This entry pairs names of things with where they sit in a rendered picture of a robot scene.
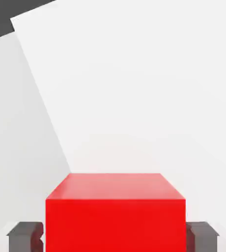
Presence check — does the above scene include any small red cube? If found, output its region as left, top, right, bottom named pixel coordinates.
left=45, top=173, right=187, bottom=252

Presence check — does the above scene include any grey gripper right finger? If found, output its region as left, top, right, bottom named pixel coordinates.
left=185, top=221, right=224, bottom=252

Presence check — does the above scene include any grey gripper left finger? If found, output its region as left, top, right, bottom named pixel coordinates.
left=3, top=221, right=45, bottom=252

